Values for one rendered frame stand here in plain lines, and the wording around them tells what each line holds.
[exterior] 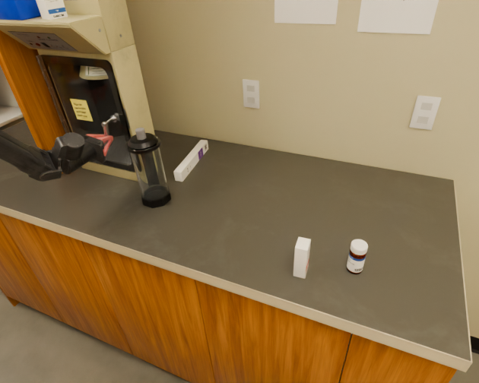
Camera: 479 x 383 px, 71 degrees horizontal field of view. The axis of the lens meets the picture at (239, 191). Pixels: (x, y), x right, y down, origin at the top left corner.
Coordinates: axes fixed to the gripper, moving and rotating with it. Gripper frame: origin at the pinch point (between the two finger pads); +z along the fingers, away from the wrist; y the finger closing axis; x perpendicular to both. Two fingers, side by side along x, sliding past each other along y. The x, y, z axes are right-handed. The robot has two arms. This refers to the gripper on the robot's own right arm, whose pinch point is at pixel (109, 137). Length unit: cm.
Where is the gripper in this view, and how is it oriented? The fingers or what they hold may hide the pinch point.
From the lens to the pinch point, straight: 123.3
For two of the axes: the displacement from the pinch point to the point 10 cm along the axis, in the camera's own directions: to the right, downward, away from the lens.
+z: 4.0, -5.4, 7.4
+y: -9.1, -3.1, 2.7
